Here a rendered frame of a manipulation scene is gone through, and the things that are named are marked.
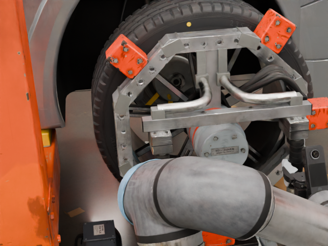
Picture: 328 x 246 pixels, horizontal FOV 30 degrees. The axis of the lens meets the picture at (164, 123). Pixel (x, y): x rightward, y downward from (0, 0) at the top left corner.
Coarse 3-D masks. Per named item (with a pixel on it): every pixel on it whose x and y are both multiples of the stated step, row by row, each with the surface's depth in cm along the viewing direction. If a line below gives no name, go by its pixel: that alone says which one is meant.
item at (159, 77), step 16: (240, 48) 174; (192, 64) 174; (160, 80) 174; (192, 80) 176; (192, 96) 178; (224, 96) 179; (144, 112) 179; (256, 128) 201; (272, 128) 191; (144, 144) 202; (256, 144) 196; (272, 144) 187; (144, 160) 188; (256, 160) 189
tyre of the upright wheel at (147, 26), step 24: (168, 0) 178; (192, 0) 175; (216, 0) 173; (240, 0) 185; (120, 24) 185; (144, 24) 168; (168, 24) 166; (192, 24) 167; (216, 24) 168; (240, 24) 169; (144, 48) 168; (288, 48) 174; (96, 72) 184; (120, 72) 169; (96, 96) 173; (312, 96) 181; (96, 120) 175
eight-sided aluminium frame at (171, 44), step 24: (168, 48) 160; (192, 48) 161; (216, 48) 162; (264, 48) 164; (144, 72) 162; (288, 72) 168; (120, 96) 163; (120, 120) 166; (120, 144) 169; (288, 144) 179; (120, 168) 172; (264, 168) 183
